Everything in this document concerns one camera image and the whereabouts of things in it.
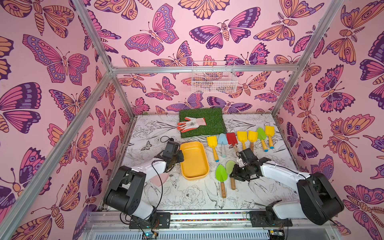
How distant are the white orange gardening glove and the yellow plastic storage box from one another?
0.10 m

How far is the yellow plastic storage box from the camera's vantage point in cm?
86

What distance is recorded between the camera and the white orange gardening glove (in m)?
1.09
